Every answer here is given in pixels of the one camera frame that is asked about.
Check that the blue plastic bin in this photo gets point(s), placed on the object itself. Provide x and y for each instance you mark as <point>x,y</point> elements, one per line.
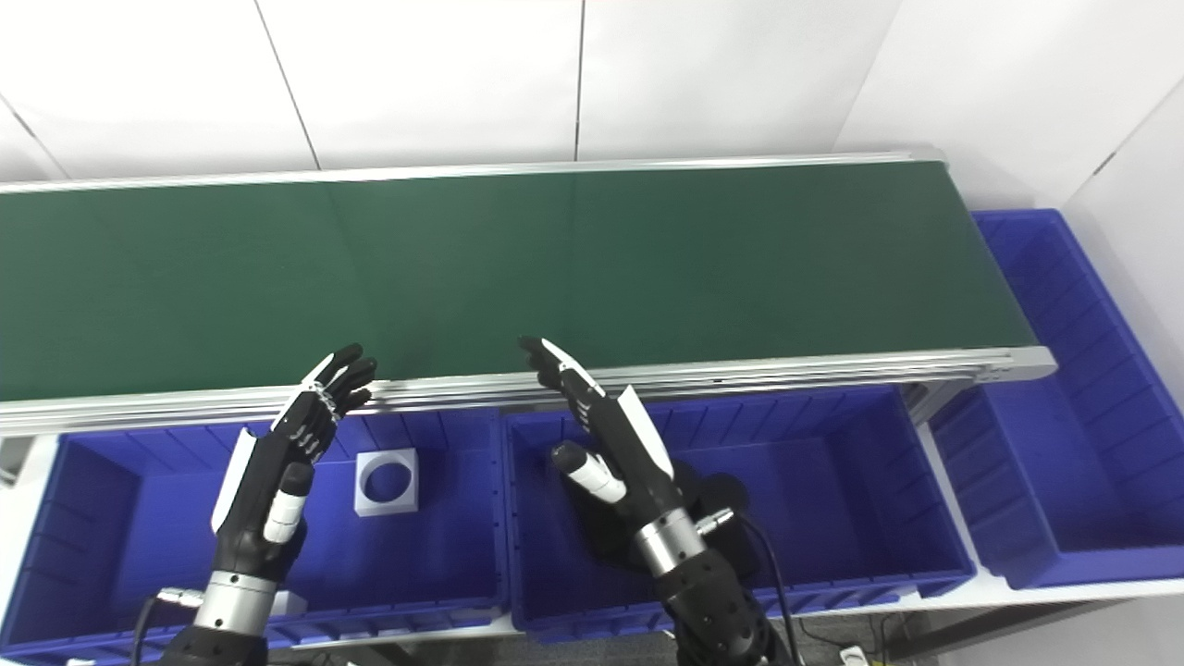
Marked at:
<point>416,555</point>
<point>851,499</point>
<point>1073,462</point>

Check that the black white robot left hand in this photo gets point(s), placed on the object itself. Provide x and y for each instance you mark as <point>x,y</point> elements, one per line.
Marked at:
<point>254,499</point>

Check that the green conveyor belt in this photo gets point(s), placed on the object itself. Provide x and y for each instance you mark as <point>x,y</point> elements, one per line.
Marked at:
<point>740,375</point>
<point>555,268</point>

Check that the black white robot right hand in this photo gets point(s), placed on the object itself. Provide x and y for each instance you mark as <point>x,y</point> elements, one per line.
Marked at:
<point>638,472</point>

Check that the aluminium conveyor leg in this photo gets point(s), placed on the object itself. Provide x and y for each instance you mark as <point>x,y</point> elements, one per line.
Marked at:
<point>934,400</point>
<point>11,461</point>

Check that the white bin label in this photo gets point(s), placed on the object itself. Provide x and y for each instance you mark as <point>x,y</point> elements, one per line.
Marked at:
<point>291,603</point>

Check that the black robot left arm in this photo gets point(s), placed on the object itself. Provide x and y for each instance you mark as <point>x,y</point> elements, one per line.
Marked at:
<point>231,615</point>

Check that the white square part with hole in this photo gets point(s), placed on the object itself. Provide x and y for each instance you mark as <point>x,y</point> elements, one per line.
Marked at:
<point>365,499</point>

